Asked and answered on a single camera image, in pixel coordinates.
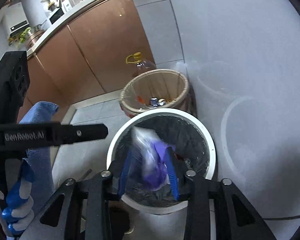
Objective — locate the blue towel table cover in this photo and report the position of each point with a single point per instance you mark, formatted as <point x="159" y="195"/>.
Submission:
<point x="39" y="159"/>

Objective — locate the cooking oil bottle yellow cap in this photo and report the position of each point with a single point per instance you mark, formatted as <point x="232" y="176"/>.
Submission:
<point x="142" y="64"/>

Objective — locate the blue white gloved left hand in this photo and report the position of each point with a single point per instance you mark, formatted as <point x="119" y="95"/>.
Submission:
<point x="16" y="211"/>

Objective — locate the white water heater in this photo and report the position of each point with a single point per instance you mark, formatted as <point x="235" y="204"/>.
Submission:
<point x="15" y="20"/>

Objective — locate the white bin with black liner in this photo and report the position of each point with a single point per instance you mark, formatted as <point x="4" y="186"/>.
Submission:
<point x="192" y="141"/>

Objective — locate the brown lower kitchen cabinets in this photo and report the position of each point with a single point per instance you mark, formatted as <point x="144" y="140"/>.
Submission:
<point x="86" y="56"/>

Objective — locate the wooden rimmed waste basket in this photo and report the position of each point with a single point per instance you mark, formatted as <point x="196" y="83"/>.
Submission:
<point x="160" y="88"/>

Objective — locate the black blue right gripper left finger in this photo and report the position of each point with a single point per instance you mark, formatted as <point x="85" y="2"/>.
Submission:
<point x="119" y="169"/>

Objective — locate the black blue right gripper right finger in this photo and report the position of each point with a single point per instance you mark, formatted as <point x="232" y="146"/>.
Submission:
<point x="176" y="170"/>

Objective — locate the copper pot with plant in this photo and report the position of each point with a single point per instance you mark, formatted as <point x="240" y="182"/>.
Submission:
<point x="30" y="36"/>

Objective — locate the white microwave oven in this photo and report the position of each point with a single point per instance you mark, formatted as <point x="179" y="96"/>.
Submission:
<point x="67" y="5"/>

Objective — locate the purple white plastic bag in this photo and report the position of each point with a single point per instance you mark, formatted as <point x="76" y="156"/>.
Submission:
<point x="148" y="168"/>

